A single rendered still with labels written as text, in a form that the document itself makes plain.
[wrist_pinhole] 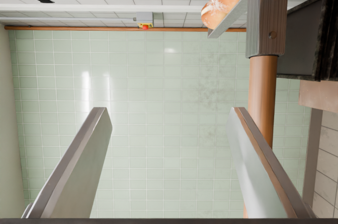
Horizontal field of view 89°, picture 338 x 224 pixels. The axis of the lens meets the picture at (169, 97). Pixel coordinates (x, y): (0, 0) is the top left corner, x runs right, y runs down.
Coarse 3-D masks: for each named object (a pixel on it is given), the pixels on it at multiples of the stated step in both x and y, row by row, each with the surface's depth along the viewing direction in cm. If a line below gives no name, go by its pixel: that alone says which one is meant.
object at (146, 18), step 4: (136, 12) 104; (140, 12) 104; (144, 12) 104; (148, 12) 104; (152, 12) 104; (136, 16) 104; (140, 16) 104; (144, 16) 104; (148, 16) 104; (152, 16) 105; (136, 20) 105; (140, 20) 105; (144, 20) 104; (148, 20) 104; (152, 20) 105; (144, 24) 107; (148, 24) 107; (152, 24) 108
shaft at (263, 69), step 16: (256, 64) 21; (272, 64) 20; (256, 80) 21; (272, 80) 20; (256, 96) 21; (272, 96) 20; (256, 112) 21; (272, 112) 21; (272, 128) 21; (272, 144) 21
